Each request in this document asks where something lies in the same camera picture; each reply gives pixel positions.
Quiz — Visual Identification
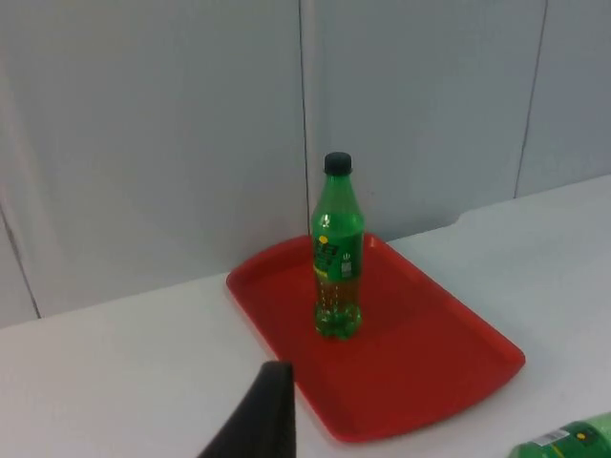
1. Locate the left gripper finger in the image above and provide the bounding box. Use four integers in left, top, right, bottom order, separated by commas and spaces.
196, 361, 298, 458

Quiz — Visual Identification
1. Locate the green plastic bottle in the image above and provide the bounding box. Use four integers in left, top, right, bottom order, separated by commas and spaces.
310, 151, 366, 344
506, 412, 611, 458

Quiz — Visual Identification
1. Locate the red plastic tray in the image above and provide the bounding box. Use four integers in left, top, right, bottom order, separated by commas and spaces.
225, 232, 527, 445

